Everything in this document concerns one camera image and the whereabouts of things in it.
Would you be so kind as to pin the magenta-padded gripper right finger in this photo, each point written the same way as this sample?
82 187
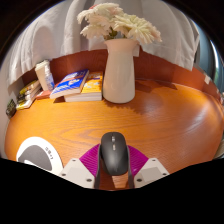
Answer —
151 170

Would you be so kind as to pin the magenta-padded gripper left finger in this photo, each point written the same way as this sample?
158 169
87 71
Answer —
75 171

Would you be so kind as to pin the black computer mouse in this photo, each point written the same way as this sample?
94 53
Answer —
114 153

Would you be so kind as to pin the white and grey mouse pad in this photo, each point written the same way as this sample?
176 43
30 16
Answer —
33 156

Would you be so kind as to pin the red-brown flat book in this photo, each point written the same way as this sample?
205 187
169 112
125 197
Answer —
43 95

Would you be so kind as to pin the white and yellow book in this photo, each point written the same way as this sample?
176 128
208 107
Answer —
26 102

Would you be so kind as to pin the yellow and orange book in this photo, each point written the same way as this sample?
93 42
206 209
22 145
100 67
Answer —
93 85

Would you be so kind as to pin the dark cover book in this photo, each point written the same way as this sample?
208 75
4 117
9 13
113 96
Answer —
28 95

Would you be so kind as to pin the dark green mug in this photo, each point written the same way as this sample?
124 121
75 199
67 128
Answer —
11 108

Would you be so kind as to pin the clear spray bottle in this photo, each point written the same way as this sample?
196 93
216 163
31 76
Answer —
49 81

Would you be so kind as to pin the yellow and black book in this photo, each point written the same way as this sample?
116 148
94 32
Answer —
29 87

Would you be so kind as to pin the white ceramic vase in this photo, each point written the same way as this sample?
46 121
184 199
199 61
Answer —
118 76

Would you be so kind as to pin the cream lidded tumbler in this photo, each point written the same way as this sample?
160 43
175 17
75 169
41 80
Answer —
40 75

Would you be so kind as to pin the dark glass window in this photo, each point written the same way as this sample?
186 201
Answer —
206 56

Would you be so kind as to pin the white curtain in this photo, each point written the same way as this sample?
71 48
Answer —
50 36

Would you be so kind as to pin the white flower bouquet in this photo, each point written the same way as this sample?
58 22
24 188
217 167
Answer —
133 26

